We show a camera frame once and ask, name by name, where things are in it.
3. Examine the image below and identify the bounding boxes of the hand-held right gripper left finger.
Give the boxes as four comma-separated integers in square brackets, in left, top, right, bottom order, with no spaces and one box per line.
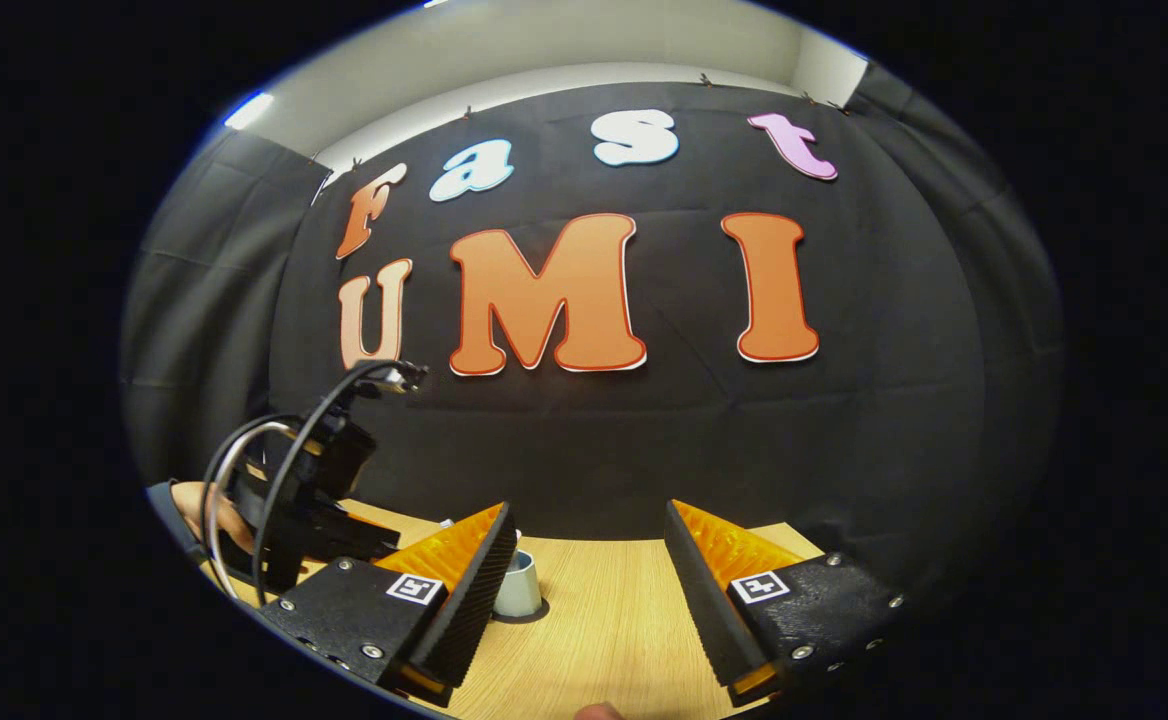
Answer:
[257,501,520,709]

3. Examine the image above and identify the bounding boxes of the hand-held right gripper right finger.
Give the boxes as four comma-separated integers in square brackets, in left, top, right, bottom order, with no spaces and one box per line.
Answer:
[664,499,907,709]

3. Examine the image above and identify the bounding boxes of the light blue cup wooden handle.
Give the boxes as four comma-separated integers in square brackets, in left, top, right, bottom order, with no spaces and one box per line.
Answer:
[492,549,545,619]

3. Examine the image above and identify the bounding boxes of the dark brown round coaster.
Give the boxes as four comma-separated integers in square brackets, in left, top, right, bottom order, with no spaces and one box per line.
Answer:
[490,596,553,627]

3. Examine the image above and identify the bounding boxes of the ceiling light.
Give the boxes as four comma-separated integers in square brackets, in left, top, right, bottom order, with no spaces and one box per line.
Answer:
[224,92,276,131]

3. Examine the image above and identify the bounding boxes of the black cable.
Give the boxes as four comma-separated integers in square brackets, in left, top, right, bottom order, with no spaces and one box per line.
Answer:
[247,359,417,607]

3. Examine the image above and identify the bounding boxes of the grey cable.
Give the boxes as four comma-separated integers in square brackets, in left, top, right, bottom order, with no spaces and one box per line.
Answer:
[201,417,297,601]

